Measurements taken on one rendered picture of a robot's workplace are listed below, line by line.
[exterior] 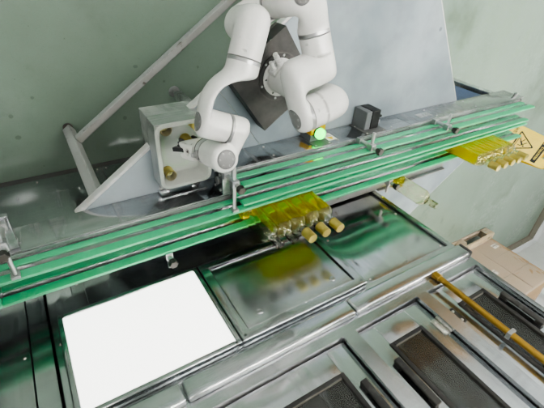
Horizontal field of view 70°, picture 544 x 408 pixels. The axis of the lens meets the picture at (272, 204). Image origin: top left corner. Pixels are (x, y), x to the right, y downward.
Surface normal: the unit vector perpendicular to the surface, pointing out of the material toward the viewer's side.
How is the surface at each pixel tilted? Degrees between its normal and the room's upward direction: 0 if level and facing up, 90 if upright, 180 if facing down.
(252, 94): 1
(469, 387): 90
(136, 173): 0
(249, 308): 90
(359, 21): 0
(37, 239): 90
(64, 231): 90
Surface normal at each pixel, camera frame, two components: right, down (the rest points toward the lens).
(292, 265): 0.04, -0.82
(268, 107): 0.51, 0.52
